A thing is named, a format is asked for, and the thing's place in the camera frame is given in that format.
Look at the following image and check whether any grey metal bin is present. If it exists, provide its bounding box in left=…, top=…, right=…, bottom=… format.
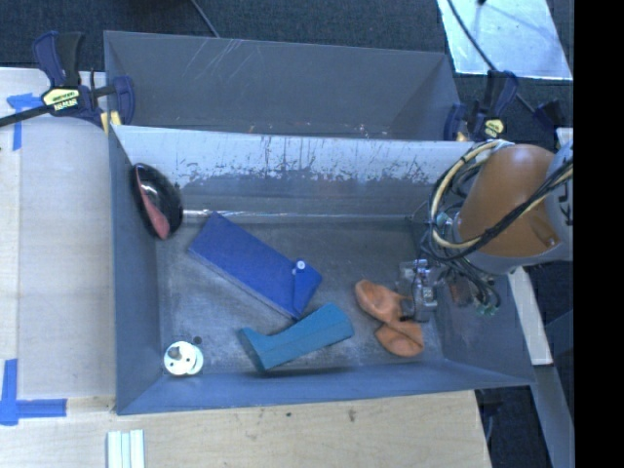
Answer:
left=102, top=30, right=538, bottom=416

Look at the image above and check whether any teal angled block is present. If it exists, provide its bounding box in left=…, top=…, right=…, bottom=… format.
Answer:
left=237, top=302, right=356, bottom=372

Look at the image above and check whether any blue snap pouch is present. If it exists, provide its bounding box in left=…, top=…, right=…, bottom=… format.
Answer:
left=187, top=211, right=324, bottom=321

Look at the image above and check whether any white round ring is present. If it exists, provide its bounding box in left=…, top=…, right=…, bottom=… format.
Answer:
left=163, top=340, right=205, bottom=377

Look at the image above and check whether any black and pink oval object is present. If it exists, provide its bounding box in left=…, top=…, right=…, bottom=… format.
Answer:
left=129, top=162, right=185, bottom=241

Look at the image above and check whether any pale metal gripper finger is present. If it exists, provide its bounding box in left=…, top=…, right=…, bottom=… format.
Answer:
left=400, top=286, right=439, bottom=324
left=397, top=258, right=443, bottom=293

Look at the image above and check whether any pale wood board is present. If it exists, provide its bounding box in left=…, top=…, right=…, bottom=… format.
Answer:
left=17, top=114, right=118, bottom=402

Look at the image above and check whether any orange rubber toy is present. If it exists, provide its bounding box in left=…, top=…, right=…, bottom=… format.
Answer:
left=354, top=279, right=426, bottom=359

